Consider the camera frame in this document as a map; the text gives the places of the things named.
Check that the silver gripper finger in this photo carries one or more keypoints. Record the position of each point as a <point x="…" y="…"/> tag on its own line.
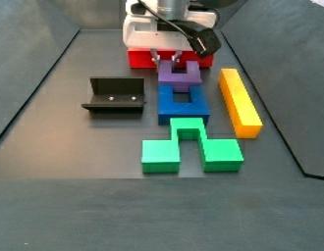
<point x="156" y="57"/>
<point x="176" y="57"/>

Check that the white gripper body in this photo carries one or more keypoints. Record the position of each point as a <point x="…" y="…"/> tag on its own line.
<point x="166" y="24"/>

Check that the purple U-shaped block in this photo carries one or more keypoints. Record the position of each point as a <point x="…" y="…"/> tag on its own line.
<point x="180" y="80"/>

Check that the red board with slots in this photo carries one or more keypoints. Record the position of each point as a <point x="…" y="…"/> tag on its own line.
<point x="141" y="58"/>

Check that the black angled fixture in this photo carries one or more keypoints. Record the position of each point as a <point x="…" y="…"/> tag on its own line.
<point x="117" y="94"/>

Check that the blue U-shaped block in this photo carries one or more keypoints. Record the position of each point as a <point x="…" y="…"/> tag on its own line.
<point x="196" y="108"/>

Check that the yellow long block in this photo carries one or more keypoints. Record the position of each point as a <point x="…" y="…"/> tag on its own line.
<point x="243" y="112"/>

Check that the green stepped block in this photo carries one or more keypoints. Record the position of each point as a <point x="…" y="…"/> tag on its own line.
<point x="221" y="155"/>

